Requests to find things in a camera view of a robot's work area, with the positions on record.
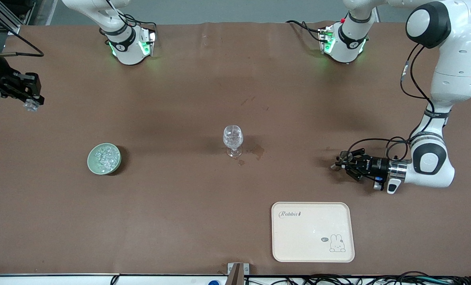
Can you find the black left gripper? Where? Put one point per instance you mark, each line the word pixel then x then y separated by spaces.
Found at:
pixel 375 165

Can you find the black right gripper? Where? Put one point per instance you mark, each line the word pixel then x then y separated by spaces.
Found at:
pixel 10 84

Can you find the small shiny steel cup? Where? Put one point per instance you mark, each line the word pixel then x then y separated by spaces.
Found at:
pixel 343 158

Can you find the single clear ice cube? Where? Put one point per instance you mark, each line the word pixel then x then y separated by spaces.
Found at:
pixel 31 106

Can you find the pile of clear ice cubes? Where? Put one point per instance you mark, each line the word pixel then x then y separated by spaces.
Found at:
pixel 105 157

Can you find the clear stemmed wine glass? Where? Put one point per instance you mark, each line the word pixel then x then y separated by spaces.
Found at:
pixel 233 136

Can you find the beige rabbit print tray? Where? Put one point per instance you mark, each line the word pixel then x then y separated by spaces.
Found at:
pixel 310 233

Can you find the pale green round bowl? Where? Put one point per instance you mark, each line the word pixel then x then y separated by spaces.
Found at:
pixel 91 164

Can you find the grey metal edge clamp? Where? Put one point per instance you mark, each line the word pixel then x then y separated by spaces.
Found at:
pixel 233 269

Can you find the brown table cover sheet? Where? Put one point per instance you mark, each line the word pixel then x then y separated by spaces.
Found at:
pixel 180 217

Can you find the aluminium frame with black gear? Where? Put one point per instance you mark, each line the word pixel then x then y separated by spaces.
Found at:
pixel 6 14

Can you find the green lit right base bracket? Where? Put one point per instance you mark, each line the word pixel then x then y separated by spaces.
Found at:
pixel 146 43

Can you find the green lit base bracket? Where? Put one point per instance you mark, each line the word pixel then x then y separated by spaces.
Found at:
pixel 326 39
pixel 146 43

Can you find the green lit left base bracket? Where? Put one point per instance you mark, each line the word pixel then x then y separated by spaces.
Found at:
pixel 326 39

